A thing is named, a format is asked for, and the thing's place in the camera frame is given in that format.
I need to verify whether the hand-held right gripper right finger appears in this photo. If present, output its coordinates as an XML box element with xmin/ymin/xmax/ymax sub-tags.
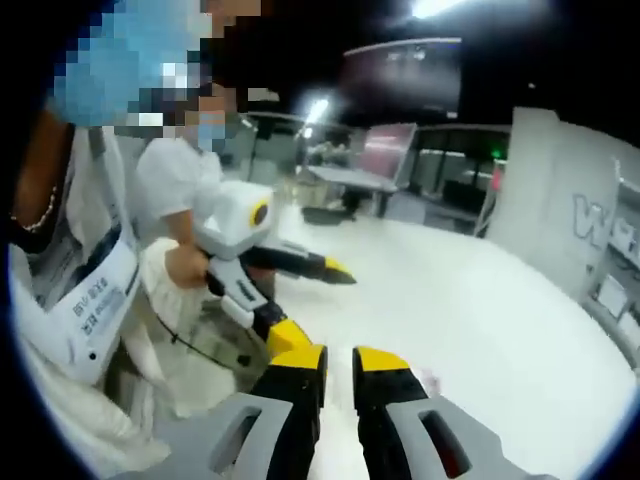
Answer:
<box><xmin>352</xmin><ymin>345</ymin><xmax>501</xmax><ymax>480</ymax></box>

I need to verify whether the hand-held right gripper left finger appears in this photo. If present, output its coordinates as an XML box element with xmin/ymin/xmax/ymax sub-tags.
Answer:
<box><xmin>179</xmin><ymin>343</ymin><xmax>330</xmax><ymax>480</ymax></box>

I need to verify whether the clear resealable bag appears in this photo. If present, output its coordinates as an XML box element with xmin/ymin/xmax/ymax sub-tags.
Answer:
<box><xmin>312</xmin><ymin>367</ymin><xmax>444</xmax><ymax>480</ymax></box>

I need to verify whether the person's left hand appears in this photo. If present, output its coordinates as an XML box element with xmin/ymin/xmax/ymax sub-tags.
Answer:
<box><xmin>165</xmin><ymin>247</ymin><xmax>212</xmax><ymax>288</ymax></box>

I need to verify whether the grey monitor desk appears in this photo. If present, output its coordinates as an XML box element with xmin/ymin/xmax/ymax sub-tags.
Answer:
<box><xmin>307</xmin><ymin>166</ymin><xmax>401</xmax><ymax>216</ymax></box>

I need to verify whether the person in white coat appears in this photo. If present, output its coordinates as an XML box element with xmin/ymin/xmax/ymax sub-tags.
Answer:
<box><xmin>9</xmin><ymin>134</ymin><xmax>241</xmax><ymax>480</ymax></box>

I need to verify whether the person's neck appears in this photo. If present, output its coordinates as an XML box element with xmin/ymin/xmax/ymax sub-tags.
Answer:
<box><xmin>9</xmin><ymin>107</ymin><xmax>76</xmax><ymax>246</ymax></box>

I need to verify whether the hanging dark display screen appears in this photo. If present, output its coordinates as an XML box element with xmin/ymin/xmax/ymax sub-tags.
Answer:
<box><xmin>342</xmin><ymin>37</ymin><xmax>464</xmax><ymax>119</ymax></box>

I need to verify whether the group of white storage bins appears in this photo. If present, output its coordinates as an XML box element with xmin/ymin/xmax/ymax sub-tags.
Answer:
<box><xmin>597</xmin><ymin>239</ymin><xmax>640</xmax><ymax>326</ymax></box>

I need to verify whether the grey metal shelf rack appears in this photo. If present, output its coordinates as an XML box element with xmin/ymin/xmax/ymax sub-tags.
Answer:
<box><xmin>582</xmin><ymin>159</ymin><xmax>640</xmax><ymax>346</ymax></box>

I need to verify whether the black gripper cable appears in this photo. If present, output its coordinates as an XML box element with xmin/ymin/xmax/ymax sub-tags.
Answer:
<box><xmin>149</xmin><ymin>304</ymin><xmax>251</xmax><ymax>371</ymax></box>

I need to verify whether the beaded necklace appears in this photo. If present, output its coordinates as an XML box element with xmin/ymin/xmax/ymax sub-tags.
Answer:
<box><xmin>9</xmin><ymin>184</ymin><xmax>59</xmax><ymax>234</ymax></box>

